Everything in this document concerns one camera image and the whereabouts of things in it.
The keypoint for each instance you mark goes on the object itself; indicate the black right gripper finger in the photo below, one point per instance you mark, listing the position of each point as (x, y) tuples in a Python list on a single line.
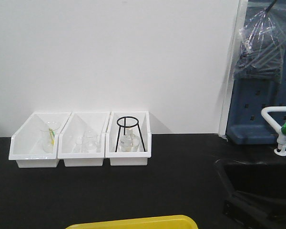
[(254, 211)]

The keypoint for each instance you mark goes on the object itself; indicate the middle white storage bin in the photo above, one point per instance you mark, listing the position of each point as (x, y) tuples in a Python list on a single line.
[(77, 125)]

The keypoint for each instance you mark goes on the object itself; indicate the black lab sink basin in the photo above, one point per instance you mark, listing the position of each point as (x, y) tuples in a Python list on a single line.
[(263, 179)]

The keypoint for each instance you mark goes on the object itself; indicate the white lab faucet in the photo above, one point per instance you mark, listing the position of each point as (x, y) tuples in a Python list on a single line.
[(266, 113)]

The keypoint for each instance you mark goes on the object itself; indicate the plastic bag of pegs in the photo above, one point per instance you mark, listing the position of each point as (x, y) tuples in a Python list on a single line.
[(263, 41)]

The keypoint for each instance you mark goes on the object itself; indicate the black wire tripod stand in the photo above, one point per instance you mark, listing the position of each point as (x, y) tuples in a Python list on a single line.
[(129, 125)]

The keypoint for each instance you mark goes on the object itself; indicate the right white storage bin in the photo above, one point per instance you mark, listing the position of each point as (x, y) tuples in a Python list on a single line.
[(138, 158)]

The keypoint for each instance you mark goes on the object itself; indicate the yellow plastic tray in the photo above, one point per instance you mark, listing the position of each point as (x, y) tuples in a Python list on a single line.
[(160, 222)]

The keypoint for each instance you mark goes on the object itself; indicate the clear flask with yellow label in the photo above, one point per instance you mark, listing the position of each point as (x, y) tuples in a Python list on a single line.
[(48, 133)]

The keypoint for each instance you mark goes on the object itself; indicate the left white storage bin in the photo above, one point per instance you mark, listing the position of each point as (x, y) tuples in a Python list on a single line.
[(25, 145)]

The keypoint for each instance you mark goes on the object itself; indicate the white storage bin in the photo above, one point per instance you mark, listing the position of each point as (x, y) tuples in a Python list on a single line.
[(138, 158), (77, 125), (25, 145)]

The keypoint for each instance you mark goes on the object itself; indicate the clear glass beaker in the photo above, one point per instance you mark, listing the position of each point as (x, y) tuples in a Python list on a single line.
[(88, 143)]

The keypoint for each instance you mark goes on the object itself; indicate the round clear glass flask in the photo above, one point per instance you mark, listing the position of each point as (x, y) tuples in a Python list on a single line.
[(128, 143)]

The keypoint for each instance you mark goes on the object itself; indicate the blue pegboard drying rack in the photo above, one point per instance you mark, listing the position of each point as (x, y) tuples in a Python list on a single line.
[(245, 125)]

